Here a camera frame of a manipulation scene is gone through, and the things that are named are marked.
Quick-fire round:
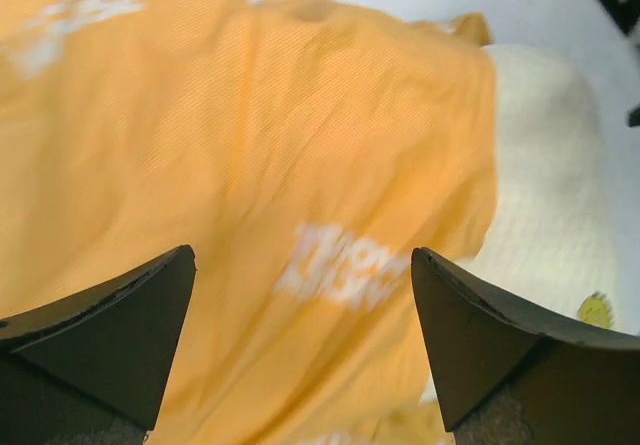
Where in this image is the yellow pillowcase with blue lining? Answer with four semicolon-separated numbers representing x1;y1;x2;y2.
1;0;496;444

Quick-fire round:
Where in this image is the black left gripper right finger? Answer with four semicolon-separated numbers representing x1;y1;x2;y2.
411;248;639;445

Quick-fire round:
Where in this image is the cream quilted pillow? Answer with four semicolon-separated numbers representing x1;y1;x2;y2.
417;43;624;406

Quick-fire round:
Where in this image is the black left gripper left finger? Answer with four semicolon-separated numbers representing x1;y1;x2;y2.
1;245;196;445

